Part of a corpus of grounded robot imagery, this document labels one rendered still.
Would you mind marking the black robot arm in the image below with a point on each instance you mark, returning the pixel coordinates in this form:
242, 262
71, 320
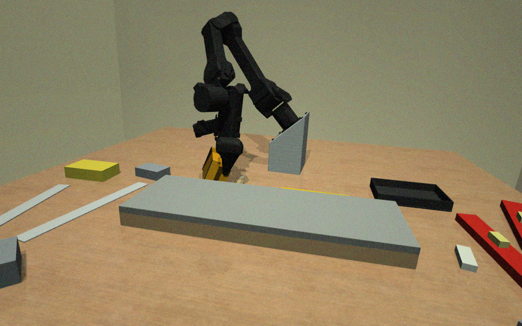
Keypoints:
214, 95

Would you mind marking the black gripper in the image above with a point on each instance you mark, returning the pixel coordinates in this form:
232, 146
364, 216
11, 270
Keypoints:
228, 144

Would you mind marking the grey flat strip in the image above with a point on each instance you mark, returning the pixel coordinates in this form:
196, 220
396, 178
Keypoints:
48, 226
8, 216

